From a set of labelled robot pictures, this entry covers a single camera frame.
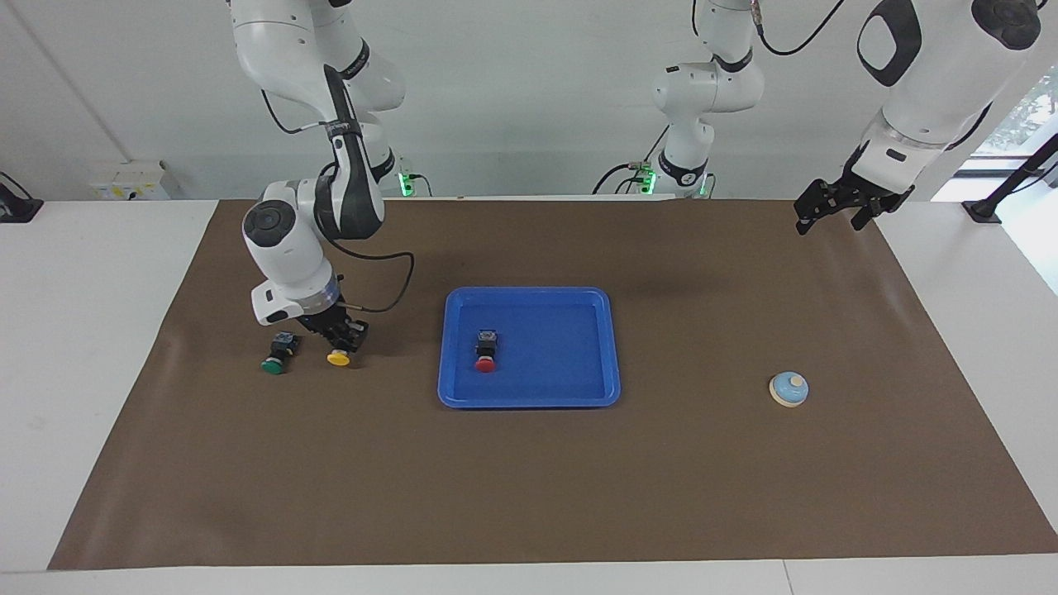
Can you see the green push button switch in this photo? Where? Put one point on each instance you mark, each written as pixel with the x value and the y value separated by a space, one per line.
pixel 283 343

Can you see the black clamp mount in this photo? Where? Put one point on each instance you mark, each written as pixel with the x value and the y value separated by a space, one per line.
pixel 16 208

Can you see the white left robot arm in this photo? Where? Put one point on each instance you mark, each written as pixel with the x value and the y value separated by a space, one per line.
pixel 934 91

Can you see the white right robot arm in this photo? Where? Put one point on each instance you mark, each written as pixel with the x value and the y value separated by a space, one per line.
pixel 289 248

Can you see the black camera stand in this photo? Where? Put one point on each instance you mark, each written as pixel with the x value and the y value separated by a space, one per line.
pixel 984 208

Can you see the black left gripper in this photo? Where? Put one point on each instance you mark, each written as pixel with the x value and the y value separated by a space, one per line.
pixel 839 195

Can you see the yellow push button switch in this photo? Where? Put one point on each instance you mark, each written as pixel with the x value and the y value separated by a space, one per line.
pixel 338 359

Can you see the red push button switch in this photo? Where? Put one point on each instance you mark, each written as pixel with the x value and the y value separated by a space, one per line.
pixel 486 347

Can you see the white wall socket box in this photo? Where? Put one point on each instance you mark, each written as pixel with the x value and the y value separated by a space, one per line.
pixel 128 182

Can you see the window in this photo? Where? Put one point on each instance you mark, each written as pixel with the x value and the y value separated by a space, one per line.
pixel 1029 116

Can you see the blue plastic tray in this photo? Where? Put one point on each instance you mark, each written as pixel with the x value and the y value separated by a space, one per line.
pixel 545 372

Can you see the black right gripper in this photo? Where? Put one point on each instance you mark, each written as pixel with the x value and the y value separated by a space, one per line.
pixel 331 321

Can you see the light blue desk bell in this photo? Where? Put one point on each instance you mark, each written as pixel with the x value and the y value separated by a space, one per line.
pixel 789 392

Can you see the brown table mat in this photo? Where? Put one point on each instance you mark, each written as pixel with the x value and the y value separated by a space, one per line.
pixel 529 487

